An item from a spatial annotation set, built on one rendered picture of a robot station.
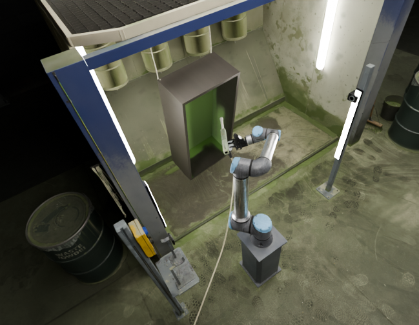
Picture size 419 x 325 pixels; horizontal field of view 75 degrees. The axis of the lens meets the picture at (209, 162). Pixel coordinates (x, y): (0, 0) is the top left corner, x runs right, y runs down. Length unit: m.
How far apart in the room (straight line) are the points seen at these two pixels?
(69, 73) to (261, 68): 3.41
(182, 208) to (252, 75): 2.27
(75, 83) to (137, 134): 2.29
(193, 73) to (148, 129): 1.57
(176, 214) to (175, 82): 1.68
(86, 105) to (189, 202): 2.16
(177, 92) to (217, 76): 0.37
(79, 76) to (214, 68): 1.25
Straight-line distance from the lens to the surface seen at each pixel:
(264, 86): 4.51
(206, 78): 2.35
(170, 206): 3.47
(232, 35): 3.86
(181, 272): 2.24
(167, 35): 1.61
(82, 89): 1.56
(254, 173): 1.83
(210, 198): 3.43
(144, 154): 3.78
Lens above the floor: 2.85
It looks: 47 degrees down
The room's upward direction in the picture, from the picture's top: 10 degrees counter-clockwise
